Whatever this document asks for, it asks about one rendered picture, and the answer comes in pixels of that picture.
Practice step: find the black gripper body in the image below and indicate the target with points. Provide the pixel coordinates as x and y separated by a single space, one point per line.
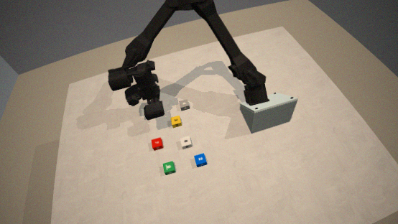
155 108

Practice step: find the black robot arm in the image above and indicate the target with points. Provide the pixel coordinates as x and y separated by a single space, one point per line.
138 49

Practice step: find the blue block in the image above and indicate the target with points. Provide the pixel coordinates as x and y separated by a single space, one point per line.
200 160

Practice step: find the red block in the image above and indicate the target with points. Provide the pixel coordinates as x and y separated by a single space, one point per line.
157 144

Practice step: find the yellow block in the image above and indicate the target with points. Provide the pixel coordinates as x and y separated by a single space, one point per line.
176 121

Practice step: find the green block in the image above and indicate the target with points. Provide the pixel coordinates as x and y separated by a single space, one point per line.
169 168

